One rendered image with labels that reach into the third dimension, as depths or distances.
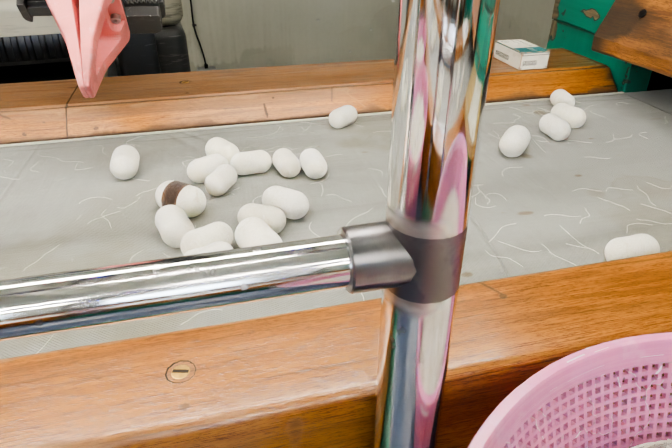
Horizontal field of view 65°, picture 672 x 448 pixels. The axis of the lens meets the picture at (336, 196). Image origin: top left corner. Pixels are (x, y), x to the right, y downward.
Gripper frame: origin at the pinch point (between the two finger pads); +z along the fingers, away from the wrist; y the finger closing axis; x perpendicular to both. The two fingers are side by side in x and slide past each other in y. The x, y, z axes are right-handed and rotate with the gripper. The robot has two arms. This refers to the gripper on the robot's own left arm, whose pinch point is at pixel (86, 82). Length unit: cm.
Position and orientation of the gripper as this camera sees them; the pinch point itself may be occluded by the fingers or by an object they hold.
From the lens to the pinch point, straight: 39.6
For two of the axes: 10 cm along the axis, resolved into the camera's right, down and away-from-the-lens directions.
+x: -1.6, 3.8, 9.1
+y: 9.7, -1.0, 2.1
